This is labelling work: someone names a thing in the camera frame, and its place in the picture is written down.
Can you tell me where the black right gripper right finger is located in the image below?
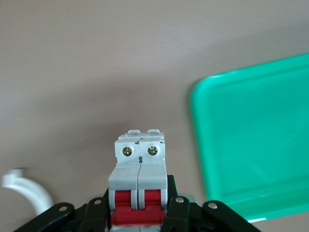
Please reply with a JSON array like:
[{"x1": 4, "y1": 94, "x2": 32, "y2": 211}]
[{"x1": 165, "y1": 174, "x2": 263, "y2": 232}]

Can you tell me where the small white curved clip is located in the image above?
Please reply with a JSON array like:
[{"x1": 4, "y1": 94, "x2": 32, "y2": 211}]
[{"x1": 0, "y1": 167, "x2": 54, "y2": 216}]

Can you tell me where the white red circuit breaker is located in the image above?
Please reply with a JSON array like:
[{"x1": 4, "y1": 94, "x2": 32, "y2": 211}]
[{"x1": 108, "y1": 129, "x2": 169, "y2": 232}]

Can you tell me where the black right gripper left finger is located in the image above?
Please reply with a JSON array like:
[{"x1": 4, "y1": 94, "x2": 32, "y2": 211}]
[{"x1": 16, "y1": 188, "x2": 113, "y2": 232}]

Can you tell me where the green plastic tray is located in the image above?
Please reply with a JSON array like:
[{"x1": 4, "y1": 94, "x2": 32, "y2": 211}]
[{"x1": 189, "y1": 53, "x2": 309, "y2": 223}]

